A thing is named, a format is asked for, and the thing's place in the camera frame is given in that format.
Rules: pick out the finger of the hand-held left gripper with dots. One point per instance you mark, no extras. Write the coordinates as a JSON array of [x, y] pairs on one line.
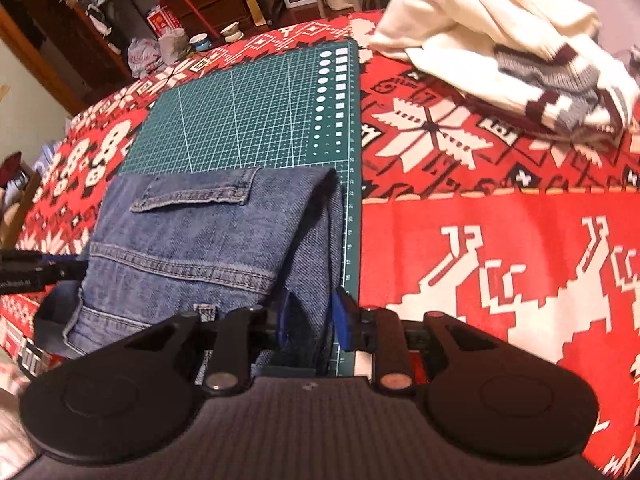
[[30, 256], [60, 274]]

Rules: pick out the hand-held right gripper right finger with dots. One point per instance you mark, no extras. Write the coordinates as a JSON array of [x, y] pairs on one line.
[[342, 320]]

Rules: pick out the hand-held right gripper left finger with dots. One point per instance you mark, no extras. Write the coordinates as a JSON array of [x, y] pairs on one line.
[[286, 317]]

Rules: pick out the dark blue jeans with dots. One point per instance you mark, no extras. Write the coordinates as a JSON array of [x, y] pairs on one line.
[[200, 250]]

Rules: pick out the dark red cloth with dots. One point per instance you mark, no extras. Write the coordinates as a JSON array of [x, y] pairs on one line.
[[9, 170]]

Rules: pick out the pale door with gold calligraphy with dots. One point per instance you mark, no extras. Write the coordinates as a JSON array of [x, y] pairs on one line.
[[30, 100]]

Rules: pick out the red patterned blanket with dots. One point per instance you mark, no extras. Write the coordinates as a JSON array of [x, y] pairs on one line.
[[500, 220]]

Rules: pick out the green cutting mat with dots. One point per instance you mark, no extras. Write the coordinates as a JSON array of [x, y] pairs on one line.
[[250, 110]]

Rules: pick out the white printed plastic bag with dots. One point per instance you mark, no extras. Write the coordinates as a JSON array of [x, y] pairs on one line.
[[145, 55]]

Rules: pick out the brown wooden wardrobe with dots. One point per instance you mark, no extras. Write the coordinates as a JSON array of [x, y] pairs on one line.
[[60, 25]]

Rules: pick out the plain white plastic bag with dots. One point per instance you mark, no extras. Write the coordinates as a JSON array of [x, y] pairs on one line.
[[173, 42]]

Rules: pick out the red cardboard box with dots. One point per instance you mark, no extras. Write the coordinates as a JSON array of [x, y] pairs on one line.
[[162, 22]]

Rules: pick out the blue and white cup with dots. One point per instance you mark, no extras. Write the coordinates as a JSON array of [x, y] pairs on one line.
[[201, 41]]

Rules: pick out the white bowl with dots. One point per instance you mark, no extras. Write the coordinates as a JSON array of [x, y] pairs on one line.
[[231, 31]]

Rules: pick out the red broom stick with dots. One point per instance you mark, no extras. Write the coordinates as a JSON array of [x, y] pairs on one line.
[[192, 7]]

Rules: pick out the brown paper bag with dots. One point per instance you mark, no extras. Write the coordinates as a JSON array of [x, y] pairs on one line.
[[248, 6]]

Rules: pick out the cream knitted sweater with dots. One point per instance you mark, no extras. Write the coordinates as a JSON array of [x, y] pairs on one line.
[[475, 20]]

